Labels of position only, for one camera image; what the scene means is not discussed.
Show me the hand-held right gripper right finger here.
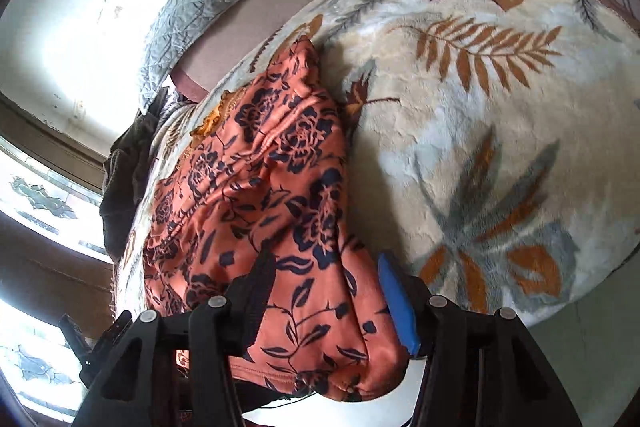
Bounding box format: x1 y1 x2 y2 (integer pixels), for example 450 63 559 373
377 252 582 427

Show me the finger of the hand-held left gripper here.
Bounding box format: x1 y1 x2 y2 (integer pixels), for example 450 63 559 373
57 309 133 388

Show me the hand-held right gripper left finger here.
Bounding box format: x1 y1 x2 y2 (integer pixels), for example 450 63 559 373
72 249 278 427

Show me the orange black floral garment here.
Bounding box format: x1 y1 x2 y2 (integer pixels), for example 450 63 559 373
142 36 411 403

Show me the stained glass window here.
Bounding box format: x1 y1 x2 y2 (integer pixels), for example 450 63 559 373
0 147 113 413

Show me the dark brown fleece cloth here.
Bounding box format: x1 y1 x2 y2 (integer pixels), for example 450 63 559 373
99 87 171 258

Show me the leaf-printed fleece blanket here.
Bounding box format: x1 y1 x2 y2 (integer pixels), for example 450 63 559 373
112 0 640 318

